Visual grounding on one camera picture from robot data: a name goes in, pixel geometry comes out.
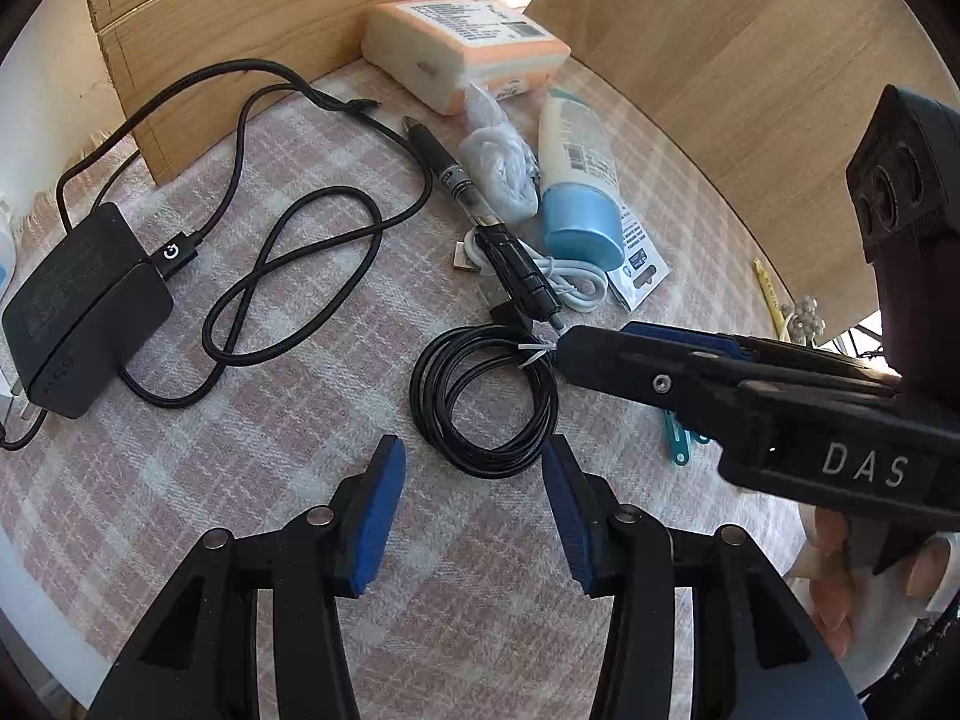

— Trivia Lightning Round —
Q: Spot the clear plastic bag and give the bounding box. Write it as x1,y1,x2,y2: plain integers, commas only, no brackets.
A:
457,82,543,225

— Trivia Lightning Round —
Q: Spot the wooden board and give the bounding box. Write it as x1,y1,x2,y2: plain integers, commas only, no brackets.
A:
521,0,960,338

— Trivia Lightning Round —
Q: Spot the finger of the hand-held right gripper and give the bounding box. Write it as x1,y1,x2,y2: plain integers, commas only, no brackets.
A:
556,325,902,460
621,320,895,376

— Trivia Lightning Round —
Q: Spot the pink checked tablecloth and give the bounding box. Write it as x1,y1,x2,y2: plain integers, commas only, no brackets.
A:
0,56,886,720

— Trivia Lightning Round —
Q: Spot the yellow stick sachet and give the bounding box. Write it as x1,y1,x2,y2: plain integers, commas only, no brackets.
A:
752,259,789,339

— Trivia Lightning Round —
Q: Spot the orange wrapped sponge pack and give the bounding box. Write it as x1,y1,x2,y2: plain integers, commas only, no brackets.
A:
362,0,573,116

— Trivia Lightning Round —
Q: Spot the black pen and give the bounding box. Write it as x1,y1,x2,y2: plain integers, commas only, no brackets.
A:
403,115,504,230

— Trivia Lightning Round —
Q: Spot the person's right hand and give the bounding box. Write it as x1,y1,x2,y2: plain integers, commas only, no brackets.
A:
806,506,959,657

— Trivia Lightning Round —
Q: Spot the white dried flower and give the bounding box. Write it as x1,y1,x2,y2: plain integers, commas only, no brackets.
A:
780,295,827,347

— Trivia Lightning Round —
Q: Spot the black usb connector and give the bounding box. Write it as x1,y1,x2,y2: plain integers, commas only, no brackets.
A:
475,221,568,332

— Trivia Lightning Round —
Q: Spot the white blue leaflet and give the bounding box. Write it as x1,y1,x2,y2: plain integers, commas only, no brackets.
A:
603,202,671,311

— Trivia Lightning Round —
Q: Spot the white usb cable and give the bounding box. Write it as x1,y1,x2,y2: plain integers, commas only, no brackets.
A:
463,225,611,313

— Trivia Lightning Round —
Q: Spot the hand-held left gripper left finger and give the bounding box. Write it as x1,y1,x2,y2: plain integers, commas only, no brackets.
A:
90,434,408,720

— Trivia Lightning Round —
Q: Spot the wooden back panel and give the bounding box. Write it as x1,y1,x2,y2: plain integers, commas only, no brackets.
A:
81,0,583,185

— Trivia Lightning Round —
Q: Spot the blue clothes peg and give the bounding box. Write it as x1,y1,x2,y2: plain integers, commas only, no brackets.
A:
660,410,710,468

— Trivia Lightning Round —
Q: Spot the black power adapter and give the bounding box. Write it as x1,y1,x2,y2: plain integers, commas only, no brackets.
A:
2,202,176,422

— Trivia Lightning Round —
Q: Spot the black adapter cable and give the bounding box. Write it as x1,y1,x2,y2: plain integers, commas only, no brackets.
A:
58,58,433,410

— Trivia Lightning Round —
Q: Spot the white tube with blue cap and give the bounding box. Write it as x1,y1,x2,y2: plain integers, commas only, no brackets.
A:
535,85,628,269

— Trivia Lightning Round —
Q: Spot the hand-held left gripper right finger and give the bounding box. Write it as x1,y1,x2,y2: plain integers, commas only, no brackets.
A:
540,434,867,720

